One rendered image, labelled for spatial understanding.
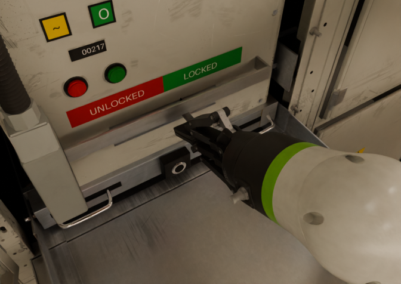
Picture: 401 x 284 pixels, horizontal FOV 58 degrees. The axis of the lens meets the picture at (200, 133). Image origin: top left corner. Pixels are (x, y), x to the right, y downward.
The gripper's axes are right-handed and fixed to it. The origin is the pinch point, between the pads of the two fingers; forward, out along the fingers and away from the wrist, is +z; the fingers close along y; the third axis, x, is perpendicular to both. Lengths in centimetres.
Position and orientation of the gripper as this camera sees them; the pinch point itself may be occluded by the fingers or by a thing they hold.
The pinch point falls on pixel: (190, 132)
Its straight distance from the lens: 60.6
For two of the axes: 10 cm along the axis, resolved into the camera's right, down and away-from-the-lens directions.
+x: 8.5, -3.9, 3.5
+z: -4.5, -2.1, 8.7
